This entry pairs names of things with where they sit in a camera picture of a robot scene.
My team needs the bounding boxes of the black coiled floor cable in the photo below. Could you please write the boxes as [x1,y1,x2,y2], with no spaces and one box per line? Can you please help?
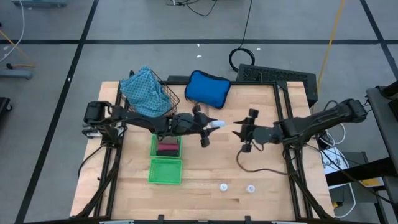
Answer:
[229,0,256,73]

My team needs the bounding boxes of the white printed paper sheet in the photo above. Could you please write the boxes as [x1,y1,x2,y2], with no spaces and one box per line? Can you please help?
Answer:
[322,147,351,177]

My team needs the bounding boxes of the black wire basket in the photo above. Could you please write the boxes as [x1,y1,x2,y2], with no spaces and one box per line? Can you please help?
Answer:
[123,68,181,121]

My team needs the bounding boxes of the black chair base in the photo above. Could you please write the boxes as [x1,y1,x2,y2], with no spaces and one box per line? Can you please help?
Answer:
[0,96,14,125]

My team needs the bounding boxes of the black desk beam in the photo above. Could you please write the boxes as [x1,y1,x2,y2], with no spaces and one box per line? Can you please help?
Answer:
[325,157,398,187]

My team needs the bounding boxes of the black tangled floor cables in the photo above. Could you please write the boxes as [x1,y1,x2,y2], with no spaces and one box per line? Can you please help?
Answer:
[166,0,218,17]

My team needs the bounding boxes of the blue patterned cloth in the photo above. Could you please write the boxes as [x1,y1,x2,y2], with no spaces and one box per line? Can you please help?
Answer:
[119,65,172,118]

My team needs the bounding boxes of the long yellow floor cable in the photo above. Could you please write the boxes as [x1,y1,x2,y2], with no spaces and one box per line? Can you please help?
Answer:
[310,0,346,118]

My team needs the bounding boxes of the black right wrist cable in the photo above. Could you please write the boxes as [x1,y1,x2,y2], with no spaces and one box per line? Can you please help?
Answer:
[235,139,289,175]

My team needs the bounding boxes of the grey stand foot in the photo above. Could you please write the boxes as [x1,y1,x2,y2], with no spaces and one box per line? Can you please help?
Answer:
[11,0,68,9]
[0,69,34,80]

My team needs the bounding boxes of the green plastic bin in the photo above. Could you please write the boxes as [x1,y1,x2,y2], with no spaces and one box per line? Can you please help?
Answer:
[147,158,183,185]
[150,134,183,159]

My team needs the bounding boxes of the blue padded pouch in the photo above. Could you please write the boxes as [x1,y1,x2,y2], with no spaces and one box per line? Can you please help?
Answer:
[184,70,231,110]

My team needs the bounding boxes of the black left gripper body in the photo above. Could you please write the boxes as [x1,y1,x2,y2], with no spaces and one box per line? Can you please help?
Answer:
[169,105,211,149]

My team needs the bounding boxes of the white floor cable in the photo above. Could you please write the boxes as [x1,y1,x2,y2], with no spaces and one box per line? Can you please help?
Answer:
[0,0,26,63]

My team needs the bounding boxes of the grey side desk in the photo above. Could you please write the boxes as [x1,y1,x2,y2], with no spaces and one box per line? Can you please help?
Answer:
[366,81,398,175]

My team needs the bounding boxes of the white looped cable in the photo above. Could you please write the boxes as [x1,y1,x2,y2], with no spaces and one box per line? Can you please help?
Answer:
[334,182,357,218]

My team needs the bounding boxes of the short yellow floor cable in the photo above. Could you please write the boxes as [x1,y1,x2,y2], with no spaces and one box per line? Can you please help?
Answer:
[0,29,35,68]

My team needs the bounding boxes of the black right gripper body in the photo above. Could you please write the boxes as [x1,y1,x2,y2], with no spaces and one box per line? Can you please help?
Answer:
[241,108,278,154]

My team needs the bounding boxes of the black perforated computer case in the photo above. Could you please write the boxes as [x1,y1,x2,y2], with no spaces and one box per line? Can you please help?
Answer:
[236,63,318,108]

